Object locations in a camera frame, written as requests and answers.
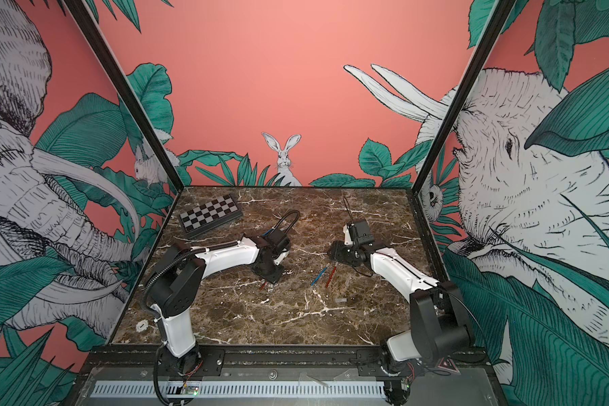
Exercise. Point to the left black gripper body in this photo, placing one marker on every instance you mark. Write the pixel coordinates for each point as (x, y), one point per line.
(271, 272)

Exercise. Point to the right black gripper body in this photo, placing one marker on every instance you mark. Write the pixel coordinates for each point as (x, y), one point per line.
(348, 254)

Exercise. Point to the blue knife bottom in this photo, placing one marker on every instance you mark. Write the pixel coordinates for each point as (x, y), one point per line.
(319, 275)

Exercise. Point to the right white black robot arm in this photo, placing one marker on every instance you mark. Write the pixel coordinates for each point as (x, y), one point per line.
(439, 322)

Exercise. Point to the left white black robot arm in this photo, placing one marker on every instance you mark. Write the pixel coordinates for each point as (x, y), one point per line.
(172, 288)

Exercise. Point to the black white checkerboard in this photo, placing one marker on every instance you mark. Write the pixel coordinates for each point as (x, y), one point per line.
(208, 216)

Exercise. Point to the red warning triangle sticker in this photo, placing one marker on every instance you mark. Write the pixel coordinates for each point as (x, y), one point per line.
(448, 365)

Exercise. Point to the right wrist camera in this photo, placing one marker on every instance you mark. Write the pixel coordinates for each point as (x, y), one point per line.
(347, 240)

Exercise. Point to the white perforated cable duct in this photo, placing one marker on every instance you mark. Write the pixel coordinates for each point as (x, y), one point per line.
(238, 390)

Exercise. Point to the black front rail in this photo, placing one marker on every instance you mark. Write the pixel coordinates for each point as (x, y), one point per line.
(212, 360)

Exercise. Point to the left black frame post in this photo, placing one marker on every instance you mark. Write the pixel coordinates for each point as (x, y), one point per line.
(87, 24)

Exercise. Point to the black frame post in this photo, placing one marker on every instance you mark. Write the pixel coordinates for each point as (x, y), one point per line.
(497, 20)
(87, 24)

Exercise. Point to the right black frame post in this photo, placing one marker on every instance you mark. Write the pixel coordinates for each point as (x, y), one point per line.
(497, 20)

